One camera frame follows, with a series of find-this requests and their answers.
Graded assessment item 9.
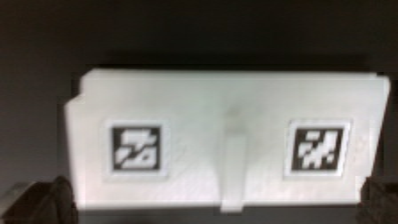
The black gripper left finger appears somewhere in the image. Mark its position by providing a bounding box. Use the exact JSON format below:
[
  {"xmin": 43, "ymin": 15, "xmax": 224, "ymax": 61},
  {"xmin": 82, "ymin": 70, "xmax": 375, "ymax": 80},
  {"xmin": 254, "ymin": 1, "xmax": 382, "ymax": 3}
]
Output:
[{"xmin": 0, "ymin": 176, "xmax": 78, "ymax": 224}]

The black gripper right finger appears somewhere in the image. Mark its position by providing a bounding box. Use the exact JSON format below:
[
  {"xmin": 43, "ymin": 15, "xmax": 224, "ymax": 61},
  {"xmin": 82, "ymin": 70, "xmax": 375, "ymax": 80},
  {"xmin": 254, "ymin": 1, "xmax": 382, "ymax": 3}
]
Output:
[{"xmin": 355, "ymin": 177, "xmax": 398, "ymax": 224}]

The white cabinet door panel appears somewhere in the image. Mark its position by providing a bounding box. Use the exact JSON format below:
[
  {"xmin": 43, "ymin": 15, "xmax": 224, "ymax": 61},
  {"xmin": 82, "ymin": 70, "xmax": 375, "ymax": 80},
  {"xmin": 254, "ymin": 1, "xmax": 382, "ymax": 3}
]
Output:
[{"xmin": 64, "ymin": 69, "xmax": 391, "ymax": 212}]

